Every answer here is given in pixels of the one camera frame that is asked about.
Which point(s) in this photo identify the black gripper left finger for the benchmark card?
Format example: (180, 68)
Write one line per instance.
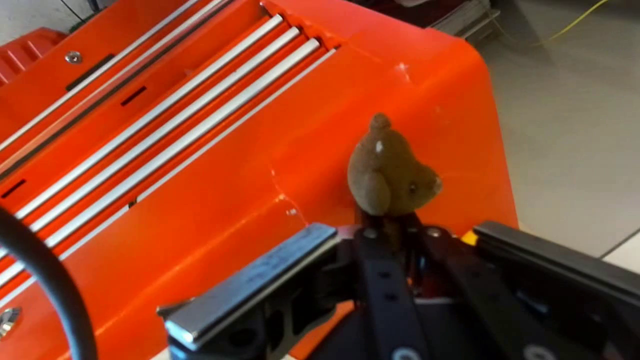
(256, 286)

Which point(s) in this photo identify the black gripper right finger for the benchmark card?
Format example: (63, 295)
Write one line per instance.
(566, 292)

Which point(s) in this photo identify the orange metal tool chest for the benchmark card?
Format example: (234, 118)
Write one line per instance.
(220, 200)

